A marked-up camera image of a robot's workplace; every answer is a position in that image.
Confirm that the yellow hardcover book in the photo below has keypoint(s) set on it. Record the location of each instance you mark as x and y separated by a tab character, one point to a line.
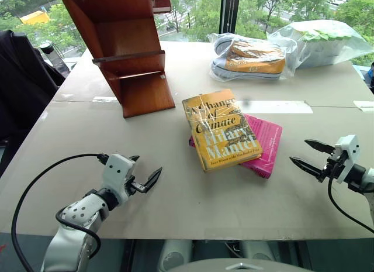
222	137

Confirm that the yellow truck outside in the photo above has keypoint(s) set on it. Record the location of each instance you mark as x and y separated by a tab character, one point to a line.
35	17

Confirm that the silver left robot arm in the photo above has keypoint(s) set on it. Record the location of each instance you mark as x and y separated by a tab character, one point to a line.
79	213

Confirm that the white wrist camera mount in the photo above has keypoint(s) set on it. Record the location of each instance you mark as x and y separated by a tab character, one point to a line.
349	155
117	172

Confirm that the pink book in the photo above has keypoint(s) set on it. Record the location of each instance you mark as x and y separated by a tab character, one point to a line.
266	143

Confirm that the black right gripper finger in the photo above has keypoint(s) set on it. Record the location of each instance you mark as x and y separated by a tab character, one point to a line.
320	147
306	166

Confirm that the black office chair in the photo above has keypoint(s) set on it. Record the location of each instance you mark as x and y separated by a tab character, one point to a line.
23	87

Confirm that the silver robot torso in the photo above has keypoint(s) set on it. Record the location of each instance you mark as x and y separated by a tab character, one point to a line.
239	267

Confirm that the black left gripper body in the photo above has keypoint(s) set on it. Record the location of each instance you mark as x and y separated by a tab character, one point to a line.
133	185

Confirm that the black window frame post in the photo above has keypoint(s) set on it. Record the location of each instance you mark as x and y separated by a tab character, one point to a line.
229	11

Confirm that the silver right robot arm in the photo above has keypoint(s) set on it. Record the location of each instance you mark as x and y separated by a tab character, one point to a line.
368	178

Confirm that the red book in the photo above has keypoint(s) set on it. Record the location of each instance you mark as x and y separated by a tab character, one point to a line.
161	1

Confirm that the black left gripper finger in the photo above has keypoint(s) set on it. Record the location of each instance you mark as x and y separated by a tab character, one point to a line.
135	158
152	179

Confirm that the green white packaged item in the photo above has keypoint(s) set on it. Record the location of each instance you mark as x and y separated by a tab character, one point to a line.
318	38

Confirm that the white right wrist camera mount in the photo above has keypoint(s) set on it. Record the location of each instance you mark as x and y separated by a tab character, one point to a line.
349	155

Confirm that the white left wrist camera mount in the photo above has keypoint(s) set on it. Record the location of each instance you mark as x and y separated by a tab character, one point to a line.
117	172

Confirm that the bagged orange sneaker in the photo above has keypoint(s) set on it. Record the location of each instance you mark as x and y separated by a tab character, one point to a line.
289	58

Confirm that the brown wooden bookshelf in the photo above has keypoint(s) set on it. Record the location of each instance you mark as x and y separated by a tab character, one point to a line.
137	93

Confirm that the white tape strip at edge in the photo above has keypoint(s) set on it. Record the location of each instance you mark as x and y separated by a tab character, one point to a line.
364	105

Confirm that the clear bottle with black cap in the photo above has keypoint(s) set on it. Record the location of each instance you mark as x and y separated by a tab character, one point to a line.
49	54

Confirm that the orange canvas sneaker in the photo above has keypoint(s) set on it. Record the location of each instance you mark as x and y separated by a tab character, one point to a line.
254	51
263	68

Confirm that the bagged white green item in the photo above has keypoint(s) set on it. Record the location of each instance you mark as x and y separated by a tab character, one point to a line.
350	46

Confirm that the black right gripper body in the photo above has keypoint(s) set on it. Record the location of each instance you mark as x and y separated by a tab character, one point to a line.
334	166

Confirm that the blue grey object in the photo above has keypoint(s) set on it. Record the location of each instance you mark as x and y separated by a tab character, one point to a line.
370	76

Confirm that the pale rounded robot leg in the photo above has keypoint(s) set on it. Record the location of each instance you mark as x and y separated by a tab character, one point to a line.
257	251
175	254

